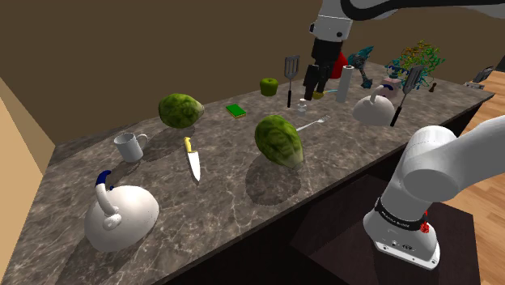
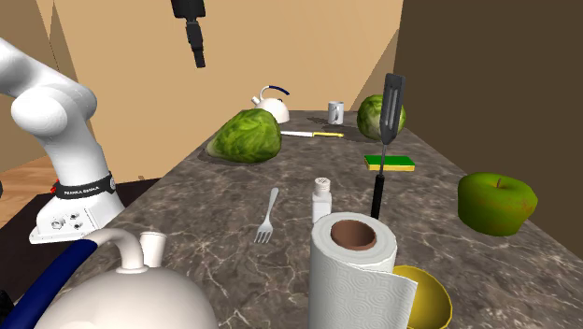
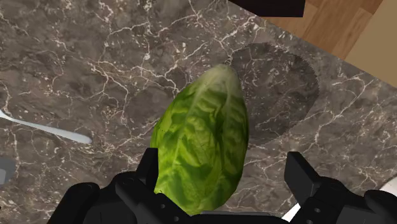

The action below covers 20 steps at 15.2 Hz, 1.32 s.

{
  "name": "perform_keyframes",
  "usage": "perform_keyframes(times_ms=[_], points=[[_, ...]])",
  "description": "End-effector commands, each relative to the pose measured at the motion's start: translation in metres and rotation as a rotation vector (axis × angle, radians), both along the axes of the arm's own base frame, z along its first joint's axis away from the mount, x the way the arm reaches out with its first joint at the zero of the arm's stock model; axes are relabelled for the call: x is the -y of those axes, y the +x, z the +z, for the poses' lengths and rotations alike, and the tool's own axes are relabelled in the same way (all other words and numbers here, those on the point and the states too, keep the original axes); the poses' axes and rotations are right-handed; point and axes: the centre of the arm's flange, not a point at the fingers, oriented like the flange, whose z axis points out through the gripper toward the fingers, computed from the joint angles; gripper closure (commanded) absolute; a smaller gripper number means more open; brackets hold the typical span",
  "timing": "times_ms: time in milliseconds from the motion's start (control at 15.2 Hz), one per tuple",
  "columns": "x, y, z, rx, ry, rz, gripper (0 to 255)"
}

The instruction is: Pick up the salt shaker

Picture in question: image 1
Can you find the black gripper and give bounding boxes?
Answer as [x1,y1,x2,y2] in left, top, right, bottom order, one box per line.
[303,36,343,102]

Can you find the yellow teal dish brush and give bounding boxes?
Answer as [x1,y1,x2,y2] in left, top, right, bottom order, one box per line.
[312,88,339,100]

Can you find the red cone shaped object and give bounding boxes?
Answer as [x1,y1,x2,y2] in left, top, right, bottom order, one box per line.
[330,51,350,80]

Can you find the white paper towel roll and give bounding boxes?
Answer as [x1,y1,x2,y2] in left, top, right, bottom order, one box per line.
[335,65,355,104]

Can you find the silver fork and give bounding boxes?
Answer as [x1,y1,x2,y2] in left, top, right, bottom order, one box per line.
[295,114,332,133]

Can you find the green apple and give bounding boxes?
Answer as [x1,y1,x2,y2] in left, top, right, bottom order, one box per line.
[259,77,280,98]

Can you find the small white kettle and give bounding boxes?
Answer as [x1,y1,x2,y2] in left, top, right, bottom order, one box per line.
[351,84,397,128]

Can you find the green lettuce head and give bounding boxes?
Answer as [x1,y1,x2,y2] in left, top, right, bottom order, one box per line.
[158,92,206,130]
[253,114,305,171]

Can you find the pink white box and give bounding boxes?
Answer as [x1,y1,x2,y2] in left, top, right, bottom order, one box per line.
[380,77,402,100]

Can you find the green yellow sponge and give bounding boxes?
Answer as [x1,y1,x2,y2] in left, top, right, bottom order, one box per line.
[225,103,248,119]

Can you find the colourful wiry plant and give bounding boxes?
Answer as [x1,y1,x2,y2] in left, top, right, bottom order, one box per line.
[384,39,447,90]

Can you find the grey appliance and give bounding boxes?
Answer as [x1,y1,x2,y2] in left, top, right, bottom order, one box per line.
[464,65,495,90]

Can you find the dark robot stand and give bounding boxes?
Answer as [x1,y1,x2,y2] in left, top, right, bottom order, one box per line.
[290,173,481,285]

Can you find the white mug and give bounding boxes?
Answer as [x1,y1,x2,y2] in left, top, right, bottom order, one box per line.
[113,132,150,164]

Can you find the grey slotted spatula black handle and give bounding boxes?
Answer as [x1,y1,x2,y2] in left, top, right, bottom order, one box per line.
[283,54,301,109]
[389,65,426,128]

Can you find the yellow handled kitchen knife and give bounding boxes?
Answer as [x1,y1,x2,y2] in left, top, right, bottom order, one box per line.
[183,136,202,183]

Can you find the large white kettle blue handle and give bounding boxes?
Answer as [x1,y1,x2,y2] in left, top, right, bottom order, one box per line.
[83,169,161,253]

